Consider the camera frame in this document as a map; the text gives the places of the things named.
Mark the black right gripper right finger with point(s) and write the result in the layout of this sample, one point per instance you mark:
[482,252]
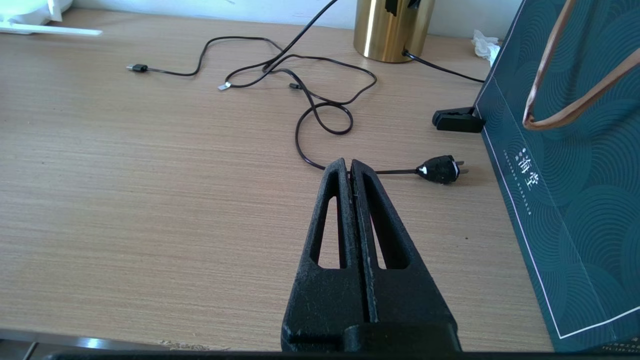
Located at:
[400,290]

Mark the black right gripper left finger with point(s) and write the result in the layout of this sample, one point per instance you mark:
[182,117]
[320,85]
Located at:
[325,290]

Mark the white router with antennas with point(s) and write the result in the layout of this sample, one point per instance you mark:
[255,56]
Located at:
[30,20]

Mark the black clip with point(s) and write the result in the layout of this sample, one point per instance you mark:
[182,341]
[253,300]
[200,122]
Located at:
[457,120]

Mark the crumpled white tissue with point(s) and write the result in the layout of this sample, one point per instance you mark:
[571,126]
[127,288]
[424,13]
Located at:
[485,46]

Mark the brass desk lamp wooden head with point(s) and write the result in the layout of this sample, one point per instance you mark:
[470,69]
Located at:
[392,30]

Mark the black lamp switch box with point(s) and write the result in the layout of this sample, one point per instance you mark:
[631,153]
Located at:
[400,4]

